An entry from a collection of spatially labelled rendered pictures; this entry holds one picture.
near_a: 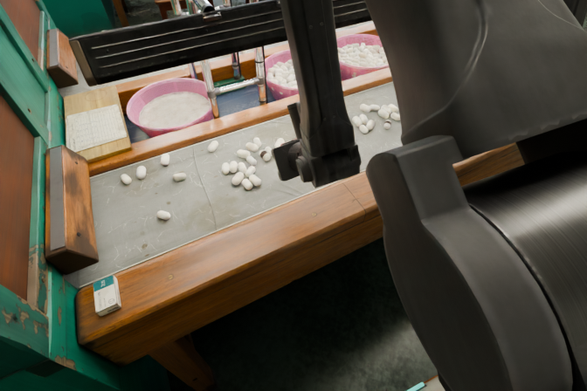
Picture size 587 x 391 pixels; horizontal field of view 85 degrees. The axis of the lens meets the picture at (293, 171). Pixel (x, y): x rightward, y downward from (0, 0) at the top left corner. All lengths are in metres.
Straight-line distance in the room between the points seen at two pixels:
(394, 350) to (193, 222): 0.96
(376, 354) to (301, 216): 0.82
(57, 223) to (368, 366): 1.11
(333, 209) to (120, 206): 0.50
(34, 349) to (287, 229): 0.43
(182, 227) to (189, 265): 0.12
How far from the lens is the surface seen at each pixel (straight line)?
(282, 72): 1.20
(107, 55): 0.66
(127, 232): 0.81
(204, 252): 0.69
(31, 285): 0.65
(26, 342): 0.58
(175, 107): 1.11
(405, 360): 1.44
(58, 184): 0.79
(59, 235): 0.70
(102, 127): 1.04
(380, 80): 1.16
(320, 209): 0.72
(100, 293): 0.70
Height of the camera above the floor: 1.35
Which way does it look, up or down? 47 degrees down
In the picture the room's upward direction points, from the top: straight up
